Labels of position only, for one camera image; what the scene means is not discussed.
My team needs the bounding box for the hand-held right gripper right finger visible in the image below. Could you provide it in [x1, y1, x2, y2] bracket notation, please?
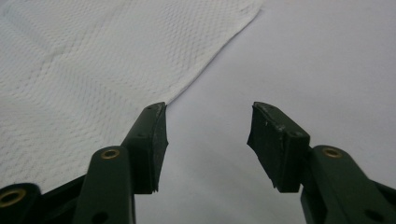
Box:
[247, 101, 396, 224]

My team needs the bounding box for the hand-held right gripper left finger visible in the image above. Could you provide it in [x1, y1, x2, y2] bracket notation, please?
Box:
[72, 101, 169, 224]

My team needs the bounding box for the white textured towel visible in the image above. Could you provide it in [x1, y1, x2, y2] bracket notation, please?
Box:
[0, 0, 264, 194]

